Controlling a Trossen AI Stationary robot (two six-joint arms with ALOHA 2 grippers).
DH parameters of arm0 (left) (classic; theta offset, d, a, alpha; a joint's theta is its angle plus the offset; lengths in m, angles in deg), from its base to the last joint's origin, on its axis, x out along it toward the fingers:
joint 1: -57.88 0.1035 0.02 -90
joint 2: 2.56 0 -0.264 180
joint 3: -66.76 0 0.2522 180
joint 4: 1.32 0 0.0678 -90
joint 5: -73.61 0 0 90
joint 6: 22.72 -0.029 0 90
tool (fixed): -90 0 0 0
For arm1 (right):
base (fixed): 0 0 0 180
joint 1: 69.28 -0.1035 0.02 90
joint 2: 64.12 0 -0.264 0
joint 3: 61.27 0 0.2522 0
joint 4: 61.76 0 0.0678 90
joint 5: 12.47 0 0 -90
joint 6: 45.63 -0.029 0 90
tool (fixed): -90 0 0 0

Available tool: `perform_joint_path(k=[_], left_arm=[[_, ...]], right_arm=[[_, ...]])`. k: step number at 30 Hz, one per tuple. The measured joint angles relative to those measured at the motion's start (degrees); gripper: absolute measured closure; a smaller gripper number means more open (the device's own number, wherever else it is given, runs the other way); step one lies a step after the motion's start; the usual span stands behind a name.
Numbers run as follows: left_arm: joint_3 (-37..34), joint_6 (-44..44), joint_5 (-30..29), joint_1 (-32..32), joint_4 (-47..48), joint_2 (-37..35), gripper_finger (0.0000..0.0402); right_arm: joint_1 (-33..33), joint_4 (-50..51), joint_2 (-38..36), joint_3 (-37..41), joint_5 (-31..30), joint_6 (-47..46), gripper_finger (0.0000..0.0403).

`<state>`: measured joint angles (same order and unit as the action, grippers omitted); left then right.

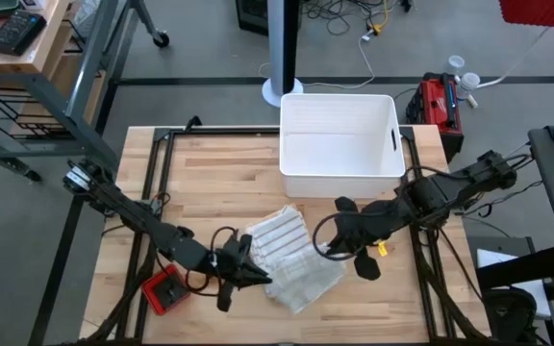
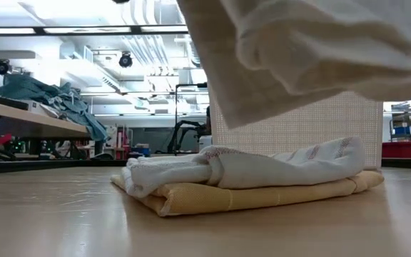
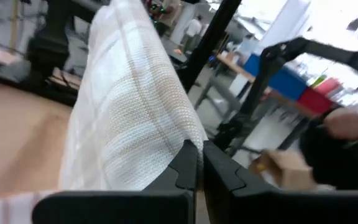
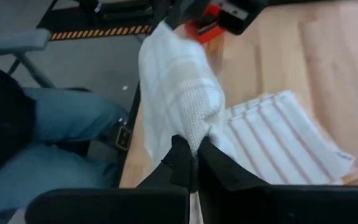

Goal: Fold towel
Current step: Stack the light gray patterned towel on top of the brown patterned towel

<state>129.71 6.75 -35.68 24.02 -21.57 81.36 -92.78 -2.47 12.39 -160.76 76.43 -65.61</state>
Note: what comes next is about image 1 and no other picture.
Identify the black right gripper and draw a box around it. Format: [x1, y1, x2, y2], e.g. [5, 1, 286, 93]
[323, 210, 403, 283]

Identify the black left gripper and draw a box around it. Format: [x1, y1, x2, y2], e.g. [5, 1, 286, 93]
[204, 239, 274, 313]

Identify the plain white towel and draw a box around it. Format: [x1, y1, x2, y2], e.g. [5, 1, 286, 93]
[262, 242, 348, 316]

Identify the white towel with pink stripes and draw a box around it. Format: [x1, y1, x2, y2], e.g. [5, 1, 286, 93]
[245, 204, 315, 270]

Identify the red square box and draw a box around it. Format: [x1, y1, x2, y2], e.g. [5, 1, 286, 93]
[140, 262, 192, 317]

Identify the white perforated plastic basket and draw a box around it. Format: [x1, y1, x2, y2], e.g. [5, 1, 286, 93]
[279, 92, 407, 199]

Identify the white paper sheet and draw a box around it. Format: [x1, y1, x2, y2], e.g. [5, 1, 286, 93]
[476, 247, 552, 318]

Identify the black backpack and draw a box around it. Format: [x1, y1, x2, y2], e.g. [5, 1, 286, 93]
[481, 285, 541, 345]

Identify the red tool bag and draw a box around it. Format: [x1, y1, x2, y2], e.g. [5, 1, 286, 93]
[405, 71, 465, 162]

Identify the white pole with round base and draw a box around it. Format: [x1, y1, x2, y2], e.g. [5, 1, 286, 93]
[261, 0, 305, 108]

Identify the black floor box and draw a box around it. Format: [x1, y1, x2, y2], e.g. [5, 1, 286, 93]
[235, 0, 271, 37]

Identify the red acoustic panel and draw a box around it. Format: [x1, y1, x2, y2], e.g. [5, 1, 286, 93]
[497, 0, 554, 31]

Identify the wooden side table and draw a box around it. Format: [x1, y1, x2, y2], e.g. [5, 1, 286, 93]
[0, 0, 171, 184]

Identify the black keypad device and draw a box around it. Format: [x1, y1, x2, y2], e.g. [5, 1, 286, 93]
[0, 10, 47, 58]

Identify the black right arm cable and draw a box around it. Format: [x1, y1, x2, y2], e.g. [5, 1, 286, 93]
[311, 213, 355, 263]

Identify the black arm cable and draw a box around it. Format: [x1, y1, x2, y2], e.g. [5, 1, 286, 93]
[183, 225, 239, 298]
[311, 213, 355, 263]

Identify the black left wrist camera housing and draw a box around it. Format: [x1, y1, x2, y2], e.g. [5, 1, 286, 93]
[236, 233, 255, 254]

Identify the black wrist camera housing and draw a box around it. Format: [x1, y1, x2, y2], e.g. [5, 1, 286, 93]
[236, 233, 255, 254]
[334, 195, 361, 215]

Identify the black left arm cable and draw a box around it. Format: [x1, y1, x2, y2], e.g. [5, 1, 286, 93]
[183, 225, 239, 298]

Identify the black right wrist camera housing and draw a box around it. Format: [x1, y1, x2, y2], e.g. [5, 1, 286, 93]
[334, 195, 361, 215]

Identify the black metal table frame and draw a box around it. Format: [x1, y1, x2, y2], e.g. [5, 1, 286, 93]
[40, 125, 492, 346]

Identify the white floor cable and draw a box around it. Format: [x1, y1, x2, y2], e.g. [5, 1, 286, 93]
[260, 28, 377, 91]
[473, 26, 550, 90]

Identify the yellow floor cable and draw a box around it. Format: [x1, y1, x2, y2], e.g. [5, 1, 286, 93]
[365, 0, 391, 36]

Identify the black floor cable tangle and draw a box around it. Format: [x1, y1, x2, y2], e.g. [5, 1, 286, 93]
[303, 0, 403, 36]

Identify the black wire rack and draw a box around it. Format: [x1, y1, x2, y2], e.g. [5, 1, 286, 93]
[0, 85, 74, 141]

